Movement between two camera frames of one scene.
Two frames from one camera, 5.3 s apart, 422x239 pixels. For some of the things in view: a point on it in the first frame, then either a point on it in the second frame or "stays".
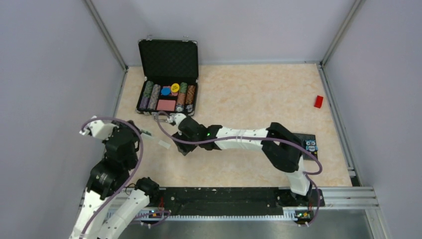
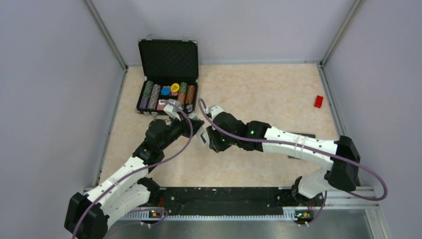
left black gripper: x=136 y=132 to x=185 y=125
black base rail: x=235 y=201 stays
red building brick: x=318 y=101 stays
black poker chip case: x=168 y=72 stays
